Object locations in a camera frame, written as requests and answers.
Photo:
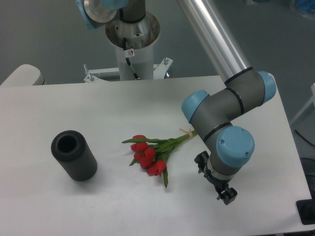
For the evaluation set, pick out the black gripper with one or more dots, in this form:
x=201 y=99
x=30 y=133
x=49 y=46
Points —
x=220 y=181

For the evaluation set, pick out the red tulip bouquet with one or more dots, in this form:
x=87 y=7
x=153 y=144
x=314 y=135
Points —
x=153 y=154

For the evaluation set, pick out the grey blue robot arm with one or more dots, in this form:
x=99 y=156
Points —
x=229 y=147

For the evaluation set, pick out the black device at table edge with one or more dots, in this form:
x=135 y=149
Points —
x=306 y=211

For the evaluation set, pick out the black ribbed cylindrical vase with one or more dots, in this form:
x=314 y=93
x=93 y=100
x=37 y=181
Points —
x=71 y=150

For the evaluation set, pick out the white rounded chair part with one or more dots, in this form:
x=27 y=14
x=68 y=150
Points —
x=24 y=75

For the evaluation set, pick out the white metal base frame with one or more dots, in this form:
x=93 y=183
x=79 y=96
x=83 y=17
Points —
x=160 y=71

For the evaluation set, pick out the white frame at right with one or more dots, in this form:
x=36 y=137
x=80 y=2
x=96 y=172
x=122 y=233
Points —
x=306 y=109

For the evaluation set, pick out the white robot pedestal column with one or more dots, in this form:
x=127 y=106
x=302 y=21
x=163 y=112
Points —
x=134 y=43

